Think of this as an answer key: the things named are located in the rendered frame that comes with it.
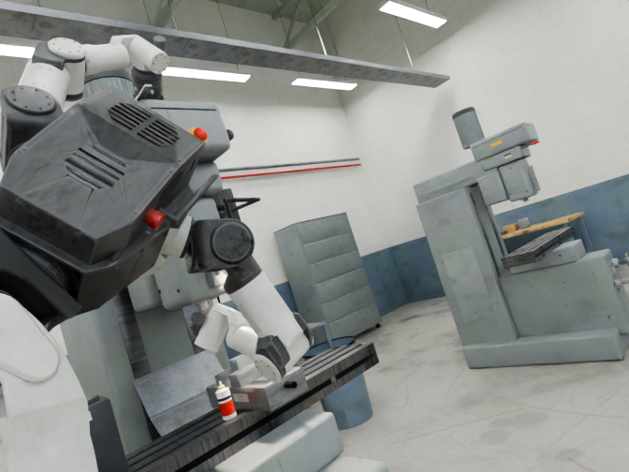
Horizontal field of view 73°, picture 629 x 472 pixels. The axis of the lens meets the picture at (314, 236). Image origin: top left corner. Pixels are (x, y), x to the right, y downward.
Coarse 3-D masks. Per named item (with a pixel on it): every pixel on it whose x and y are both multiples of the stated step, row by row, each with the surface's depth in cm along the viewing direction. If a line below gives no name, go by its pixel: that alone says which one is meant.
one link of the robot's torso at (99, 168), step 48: (96, 96) 75; (48, 144) 66; (96, 144) 69; (144, 144) 73; (192, 144) 79; (0, 192) 61; (48, 192) 62; (96, 192) 65; (144, 192) 69; (192, 192) 88; (48, 240) 64; (96, 240) 62; (144, 240) 74; (96, 288) 70
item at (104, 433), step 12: (96, 396) 111; (96, 408) 107; (108, 408) 108; (96, 420) 107; (108, 420) 108; (96, 432) 106; (108, 432) 107; (96, 444) 105; (108, 444) 107; (120, 444) 108; (96, 456) 105; (108, 456) 106; (120, 456) 108; (108, 468) 106; (120, 468) 107
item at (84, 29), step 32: (0, 32) 306; (32, 32) 315; (64, 32) 325; (96, 32) 337; (128, 32) 348; (160, 32) 363; (256, 64) 464; (288, 64) 486; (320, 64) 511; (352, 64) 538; (352, 160) 867
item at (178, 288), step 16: (192, 208) 132; (208, 208) 136; (160, 272) 133; (176, 272) 126; (224, 272) 134; (160, 288) 135; (176, 288) 127; (192, 288) 126; (208, 288) 129; (176, 304) 130
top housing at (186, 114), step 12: (156, 108) 118; (168, 108) 121; (180, 108) 123; (192, 108) 126; (204, 108) 129; (216, 108) 132; (180, 120) 122; (192, 120) 125; (204, 120) 128; (216, 120) 131; (216, 132) 130; (216, 144) 129; (228, 144) 132; (204, 156) 132; (216, 156) 136
